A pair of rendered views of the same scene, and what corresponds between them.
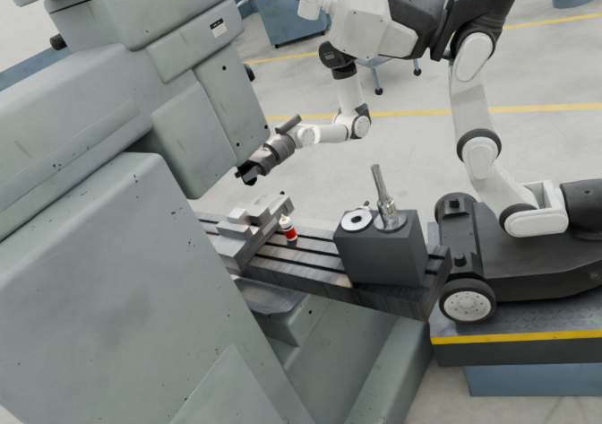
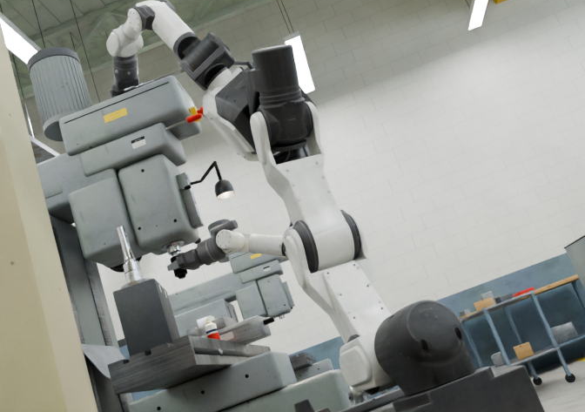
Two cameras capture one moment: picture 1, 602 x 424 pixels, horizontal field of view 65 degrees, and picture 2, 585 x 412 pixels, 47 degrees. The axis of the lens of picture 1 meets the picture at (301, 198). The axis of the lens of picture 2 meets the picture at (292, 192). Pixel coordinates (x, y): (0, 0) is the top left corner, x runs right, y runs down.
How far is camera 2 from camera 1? 2.29 m
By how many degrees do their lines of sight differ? 66
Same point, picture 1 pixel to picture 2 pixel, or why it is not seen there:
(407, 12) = (223, 108)
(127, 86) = (60, 175)
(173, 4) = (101, 129)
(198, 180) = (87, 243)
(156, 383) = not seen: outside the picture
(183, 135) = (85, 210)
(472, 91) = (274, 175)
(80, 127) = not seen: hidden behind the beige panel
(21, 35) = (514, 246)
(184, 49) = (104, 156)
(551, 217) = (353, 352)
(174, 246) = not seen: hidden behind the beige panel
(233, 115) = (142, 206)
